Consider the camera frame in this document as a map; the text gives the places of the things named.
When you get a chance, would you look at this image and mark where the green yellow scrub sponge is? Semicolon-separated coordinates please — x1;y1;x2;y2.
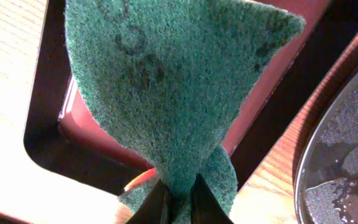
65;0;305;223

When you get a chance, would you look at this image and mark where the dark red square tray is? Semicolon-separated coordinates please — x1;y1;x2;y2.
24;0;358;195

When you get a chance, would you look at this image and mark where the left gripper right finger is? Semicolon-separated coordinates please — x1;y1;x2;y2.
191;174;233;224

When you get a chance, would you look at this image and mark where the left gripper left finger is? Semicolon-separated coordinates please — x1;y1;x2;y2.
126;180;170;224

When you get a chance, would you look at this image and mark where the round black tray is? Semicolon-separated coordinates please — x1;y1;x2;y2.
295;68;358;223

